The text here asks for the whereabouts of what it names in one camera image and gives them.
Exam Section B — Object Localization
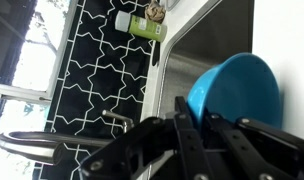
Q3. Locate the brown scrubber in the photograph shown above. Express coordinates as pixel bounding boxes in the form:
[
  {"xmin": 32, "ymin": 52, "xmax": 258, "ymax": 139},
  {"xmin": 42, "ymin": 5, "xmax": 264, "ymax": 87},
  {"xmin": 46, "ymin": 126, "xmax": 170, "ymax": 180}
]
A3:
[{"xmin": 144, "ymin": 0, "xmax": 167, "ymax": 24}]

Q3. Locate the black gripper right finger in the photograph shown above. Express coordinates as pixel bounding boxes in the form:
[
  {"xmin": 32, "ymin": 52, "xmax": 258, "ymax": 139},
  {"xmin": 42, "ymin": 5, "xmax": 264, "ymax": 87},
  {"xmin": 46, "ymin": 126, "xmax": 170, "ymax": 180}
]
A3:
[{"xmin": 205, "ymin": 113, "xmax": 304, "ymax": 180}]

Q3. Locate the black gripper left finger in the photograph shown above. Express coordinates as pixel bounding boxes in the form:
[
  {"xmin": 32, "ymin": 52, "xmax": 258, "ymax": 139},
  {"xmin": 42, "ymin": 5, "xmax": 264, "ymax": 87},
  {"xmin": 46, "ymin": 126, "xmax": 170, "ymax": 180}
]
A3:
[{"xmin": 78, "ymin": 96, "xmax": 210, "ymax": 180}]

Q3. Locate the blue plastic bowl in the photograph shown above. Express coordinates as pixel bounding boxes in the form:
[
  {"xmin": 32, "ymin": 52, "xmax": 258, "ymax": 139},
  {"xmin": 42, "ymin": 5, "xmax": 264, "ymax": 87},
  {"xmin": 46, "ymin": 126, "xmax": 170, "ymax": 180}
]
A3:
[{"xmin": 186, "ymin": 52, "xmax": 282, "ymax": 134}]

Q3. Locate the white framed window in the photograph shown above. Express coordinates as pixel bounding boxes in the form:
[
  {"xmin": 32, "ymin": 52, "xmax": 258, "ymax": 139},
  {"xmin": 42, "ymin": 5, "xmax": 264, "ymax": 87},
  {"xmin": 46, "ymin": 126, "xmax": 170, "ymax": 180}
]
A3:
[{"xmin": 0, "ymin": 0, "xmax": 80, "ymax": 180}]

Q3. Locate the brushed steel gooseneck faucet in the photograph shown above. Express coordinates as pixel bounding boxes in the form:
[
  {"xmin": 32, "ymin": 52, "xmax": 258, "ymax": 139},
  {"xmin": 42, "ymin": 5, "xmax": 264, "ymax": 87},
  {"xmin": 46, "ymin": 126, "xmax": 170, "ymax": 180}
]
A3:
[{"xmin": 0, "ymin": 109, "xmax": 136, "ymax": 165}]

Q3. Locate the stainless steel sink basin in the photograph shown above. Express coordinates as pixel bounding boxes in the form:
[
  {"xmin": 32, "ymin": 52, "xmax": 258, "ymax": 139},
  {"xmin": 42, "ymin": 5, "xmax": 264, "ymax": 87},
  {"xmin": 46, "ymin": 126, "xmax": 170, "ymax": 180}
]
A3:
[{"xmin": 148, "ymin": 0, "xmax": 256, "ymax": 180}]

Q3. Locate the green tube with white cap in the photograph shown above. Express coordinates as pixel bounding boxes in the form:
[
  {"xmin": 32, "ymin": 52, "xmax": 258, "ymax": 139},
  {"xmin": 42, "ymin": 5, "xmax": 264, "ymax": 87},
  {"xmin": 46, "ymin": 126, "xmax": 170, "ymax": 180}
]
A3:
[{"xmin": 114, "ymin": 10, "xmax": 169, "ymax": 43}]

